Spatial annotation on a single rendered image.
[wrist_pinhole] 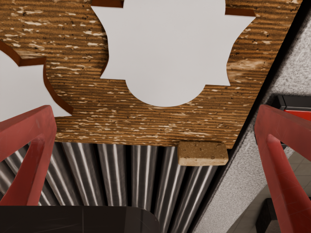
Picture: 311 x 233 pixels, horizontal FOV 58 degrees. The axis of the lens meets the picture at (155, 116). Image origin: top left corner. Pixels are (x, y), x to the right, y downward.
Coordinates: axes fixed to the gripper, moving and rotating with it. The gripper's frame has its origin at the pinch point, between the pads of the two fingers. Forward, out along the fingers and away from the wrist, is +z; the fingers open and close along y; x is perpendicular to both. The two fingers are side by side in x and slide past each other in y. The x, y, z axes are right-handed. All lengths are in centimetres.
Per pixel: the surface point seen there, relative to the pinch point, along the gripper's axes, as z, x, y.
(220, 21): 10.7, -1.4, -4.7
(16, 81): 12.7, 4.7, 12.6
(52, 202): 27, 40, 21
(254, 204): 171, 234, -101
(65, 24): 12.4, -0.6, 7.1
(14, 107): 13.7, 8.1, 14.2
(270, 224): 148, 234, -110
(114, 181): 22.0, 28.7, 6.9
